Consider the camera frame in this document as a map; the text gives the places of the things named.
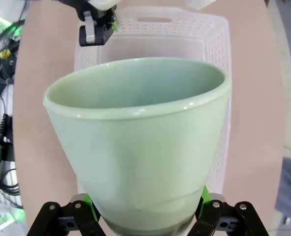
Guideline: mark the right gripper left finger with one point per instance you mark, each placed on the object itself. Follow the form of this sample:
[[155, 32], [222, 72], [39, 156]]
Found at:
[[69, 214]]

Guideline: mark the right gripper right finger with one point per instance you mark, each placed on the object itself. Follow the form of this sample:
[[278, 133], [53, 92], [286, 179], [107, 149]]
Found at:
[[221, 216]]

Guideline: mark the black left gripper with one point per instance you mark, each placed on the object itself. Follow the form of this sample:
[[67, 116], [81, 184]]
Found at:
[[103, 17]]

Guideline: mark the white perforated plastic basket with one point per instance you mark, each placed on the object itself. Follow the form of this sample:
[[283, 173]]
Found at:
[[209, 37]]

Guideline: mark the tall tapered plastic cup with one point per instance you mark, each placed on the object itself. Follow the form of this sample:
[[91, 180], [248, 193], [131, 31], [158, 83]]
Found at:
[[140, 135]]

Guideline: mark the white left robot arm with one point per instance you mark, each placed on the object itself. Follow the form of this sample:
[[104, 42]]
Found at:
[[103, 3]]

